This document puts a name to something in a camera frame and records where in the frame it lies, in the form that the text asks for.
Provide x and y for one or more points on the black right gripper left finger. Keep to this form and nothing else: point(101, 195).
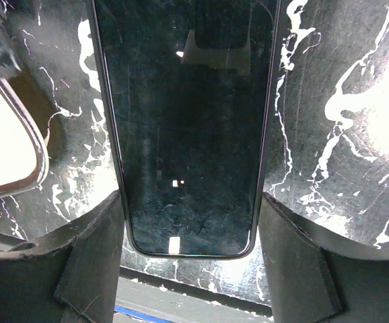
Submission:
point(68, 275)

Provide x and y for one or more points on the white strawberry tray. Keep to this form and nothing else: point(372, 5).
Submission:
point(24, 161)

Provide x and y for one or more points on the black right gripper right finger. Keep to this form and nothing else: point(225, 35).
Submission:
point(316, 275)

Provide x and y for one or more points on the black smartphone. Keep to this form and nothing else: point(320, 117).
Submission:
point(185, 87)

